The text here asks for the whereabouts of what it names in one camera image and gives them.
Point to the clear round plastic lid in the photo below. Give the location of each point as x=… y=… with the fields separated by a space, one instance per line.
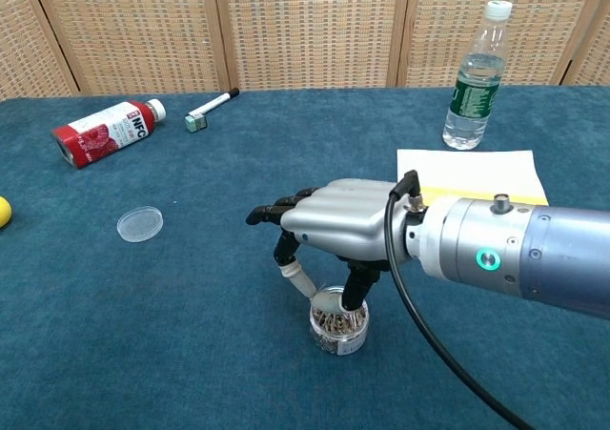
x=140 y=224

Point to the blue felt table mat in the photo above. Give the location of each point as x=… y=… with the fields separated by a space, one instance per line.
x=190 y=282

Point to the yellow white sticky note pad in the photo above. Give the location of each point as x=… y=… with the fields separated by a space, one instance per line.
x=472 y=172

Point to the yellow ball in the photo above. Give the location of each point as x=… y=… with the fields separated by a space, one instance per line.
x=4 y=212

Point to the white marker black cap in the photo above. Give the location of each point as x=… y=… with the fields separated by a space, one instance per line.
x=214 y=102

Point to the red juice bottle white cap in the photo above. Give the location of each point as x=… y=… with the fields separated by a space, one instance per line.
x=105 y=132

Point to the right robot arm blue silver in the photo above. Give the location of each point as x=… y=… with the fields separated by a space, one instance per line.
x=548 y=253

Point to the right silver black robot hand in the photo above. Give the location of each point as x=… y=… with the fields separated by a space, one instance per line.
x=343 y=215

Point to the clear water bottle green label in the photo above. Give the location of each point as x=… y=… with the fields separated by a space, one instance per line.
x=472 y=96

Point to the woven rattan screen panel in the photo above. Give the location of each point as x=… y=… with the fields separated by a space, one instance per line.
x=133 y=29
x=24 y=44
x=310 y=29
x=538 y=25
x=598 y=58

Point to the clear jar of toothpicks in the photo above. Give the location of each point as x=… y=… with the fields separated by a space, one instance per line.
x=338 y=334

